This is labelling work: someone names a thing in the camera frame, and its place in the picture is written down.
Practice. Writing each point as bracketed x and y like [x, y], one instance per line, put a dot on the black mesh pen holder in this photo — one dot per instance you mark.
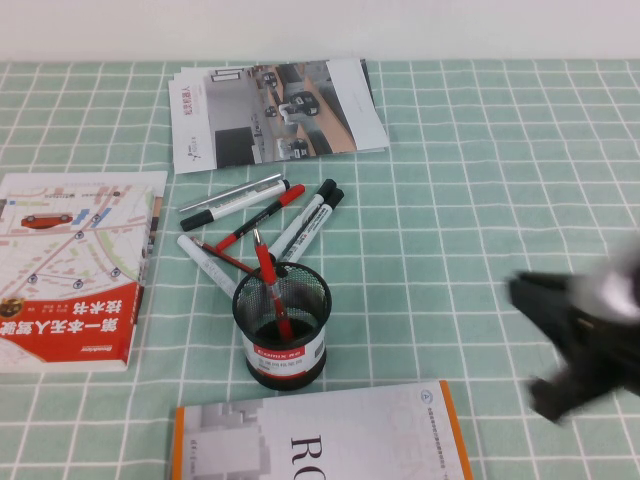
[285, 362]

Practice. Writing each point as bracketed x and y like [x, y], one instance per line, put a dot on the red pencil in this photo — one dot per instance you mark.
[225, 256]

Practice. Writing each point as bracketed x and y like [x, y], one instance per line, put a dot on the red ballpoint pen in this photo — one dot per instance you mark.
[265, 270]

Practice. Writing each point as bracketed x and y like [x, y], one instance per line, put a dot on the white capped pen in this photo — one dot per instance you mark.
[205, 265]

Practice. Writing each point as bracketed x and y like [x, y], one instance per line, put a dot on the silver pen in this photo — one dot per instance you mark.
[230, 192]

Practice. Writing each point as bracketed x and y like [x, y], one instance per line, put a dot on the white book with orange edge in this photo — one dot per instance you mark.
[350, 440]

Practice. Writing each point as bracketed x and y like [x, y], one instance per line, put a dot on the photo cover brochure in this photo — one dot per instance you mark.
[240, 120]

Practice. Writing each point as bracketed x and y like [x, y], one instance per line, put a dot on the red and black pen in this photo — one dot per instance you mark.
[260, 218]

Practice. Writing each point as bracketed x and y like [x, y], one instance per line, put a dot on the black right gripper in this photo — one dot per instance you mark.
[605, 350]

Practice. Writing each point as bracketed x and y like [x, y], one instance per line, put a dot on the white marker with two black caps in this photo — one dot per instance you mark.
[235, 204]

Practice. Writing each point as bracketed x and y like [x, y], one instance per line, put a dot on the red map cover book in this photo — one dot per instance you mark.
[75, 325]

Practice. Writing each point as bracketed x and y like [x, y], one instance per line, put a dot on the white marker with black cap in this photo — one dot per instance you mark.
[305, 216]
[320, 220]

